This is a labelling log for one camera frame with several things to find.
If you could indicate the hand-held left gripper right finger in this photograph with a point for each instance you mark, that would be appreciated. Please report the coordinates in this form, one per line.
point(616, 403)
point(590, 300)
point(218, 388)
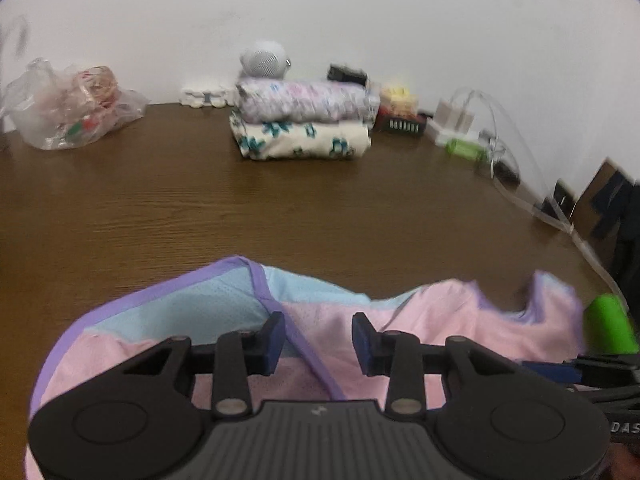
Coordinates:
point(364, 342)

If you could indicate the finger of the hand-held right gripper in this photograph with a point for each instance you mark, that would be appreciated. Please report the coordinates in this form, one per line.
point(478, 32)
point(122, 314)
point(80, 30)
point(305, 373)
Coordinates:
point(605, 396)
point(555, 372)

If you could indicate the black patterned box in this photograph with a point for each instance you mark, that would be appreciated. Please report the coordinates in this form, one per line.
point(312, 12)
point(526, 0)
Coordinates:
point(400, 121)

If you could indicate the green felt case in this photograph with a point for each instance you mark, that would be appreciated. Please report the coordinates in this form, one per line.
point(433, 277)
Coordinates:
point(610, 325)

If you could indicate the small black device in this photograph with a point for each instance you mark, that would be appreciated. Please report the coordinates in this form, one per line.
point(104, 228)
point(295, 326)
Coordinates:
point(347, 74)

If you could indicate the clear plastic bag of snacks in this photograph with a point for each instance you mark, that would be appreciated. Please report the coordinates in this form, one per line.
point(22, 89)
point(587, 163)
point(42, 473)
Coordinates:
point(65, 110)

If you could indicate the black phone stand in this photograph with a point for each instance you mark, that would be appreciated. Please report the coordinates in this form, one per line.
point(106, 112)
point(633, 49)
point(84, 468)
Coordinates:
point(549, 209)

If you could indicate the white round speaker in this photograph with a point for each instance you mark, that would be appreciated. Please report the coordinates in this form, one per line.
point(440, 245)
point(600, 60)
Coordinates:
point(264, 60)

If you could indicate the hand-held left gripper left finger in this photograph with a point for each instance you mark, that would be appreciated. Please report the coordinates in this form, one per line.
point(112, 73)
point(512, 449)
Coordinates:
point(272, 342)

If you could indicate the white charger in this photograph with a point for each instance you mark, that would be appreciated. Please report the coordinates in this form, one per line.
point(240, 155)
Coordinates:
point(445, 114)
point(465, 120)

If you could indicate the pink and blue vest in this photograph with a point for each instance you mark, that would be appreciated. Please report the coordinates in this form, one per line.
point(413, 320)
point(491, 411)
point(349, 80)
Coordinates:
point(440, 310)

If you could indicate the cream folded garment green flowers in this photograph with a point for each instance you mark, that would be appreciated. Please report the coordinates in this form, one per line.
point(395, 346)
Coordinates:
point(300, 141)

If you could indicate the white power strip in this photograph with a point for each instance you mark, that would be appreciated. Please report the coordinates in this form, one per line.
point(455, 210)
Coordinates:
point(435, 132)

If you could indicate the folded pink floral garment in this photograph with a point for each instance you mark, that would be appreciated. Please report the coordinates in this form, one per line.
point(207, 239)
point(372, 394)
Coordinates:
point(300, 97)

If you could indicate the green cylindrical object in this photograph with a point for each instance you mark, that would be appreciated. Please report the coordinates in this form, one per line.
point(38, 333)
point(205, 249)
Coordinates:
point(467, 150)

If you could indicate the wooden cabinet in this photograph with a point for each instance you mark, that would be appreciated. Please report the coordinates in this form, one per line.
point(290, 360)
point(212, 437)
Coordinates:
point(587, 195)

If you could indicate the black plug adapter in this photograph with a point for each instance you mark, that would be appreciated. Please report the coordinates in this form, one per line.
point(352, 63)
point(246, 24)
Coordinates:
point(506, 172)

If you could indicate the phone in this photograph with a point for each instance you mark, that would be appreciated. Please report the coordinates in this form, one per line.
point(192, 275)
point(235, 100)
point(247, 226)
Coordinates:
point(564, 199)

